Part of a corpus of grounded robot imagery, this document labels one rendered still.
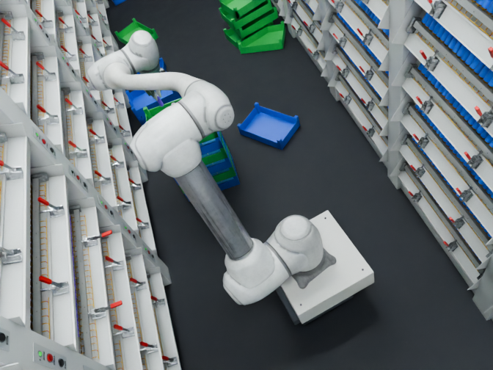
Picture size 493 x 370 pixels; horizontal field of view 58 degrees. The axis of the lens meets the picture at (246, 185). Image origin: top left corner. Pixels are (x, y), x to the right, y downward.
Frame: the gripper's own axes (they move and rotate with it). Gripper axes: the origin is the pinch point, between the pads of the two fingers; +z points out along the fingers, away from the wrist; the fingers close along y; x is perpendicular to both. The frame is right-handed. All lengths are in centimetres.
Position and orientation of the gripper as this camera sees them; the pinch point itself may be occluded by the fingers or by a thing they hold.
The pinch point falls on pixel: (155, 93)
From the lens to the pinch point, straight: 211.0
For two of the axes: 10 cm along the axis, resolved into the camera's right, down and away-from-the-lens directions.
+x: -7.1, -6.9, 1.7
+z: -0.6, 3.0, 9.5
